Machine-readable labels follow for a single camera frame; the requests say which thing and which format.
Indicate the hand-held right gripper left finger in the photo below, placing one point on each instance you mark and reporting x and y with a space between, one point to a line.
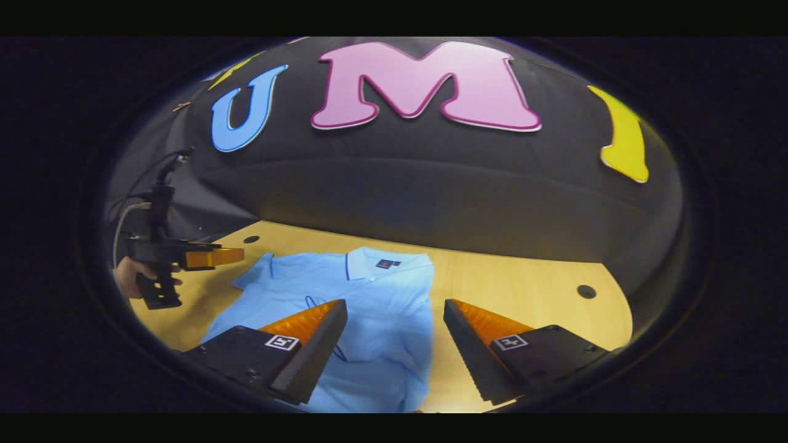
314 363

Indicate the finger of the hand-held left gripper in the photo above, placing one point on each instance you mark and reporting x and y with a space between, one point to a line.
212 258

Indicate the light blue T-shirt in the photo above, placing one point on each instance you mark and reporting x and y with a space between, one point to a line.
381 320

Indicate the black backdrop cloth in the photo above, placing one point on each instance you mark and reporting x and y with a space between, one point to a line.
431 184

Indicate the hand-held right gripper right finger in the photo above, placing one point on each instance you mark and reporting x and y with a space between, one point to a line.
474 363

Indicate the orange backdrop clip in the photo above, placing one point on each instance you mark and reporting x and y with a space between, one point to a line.
181 106

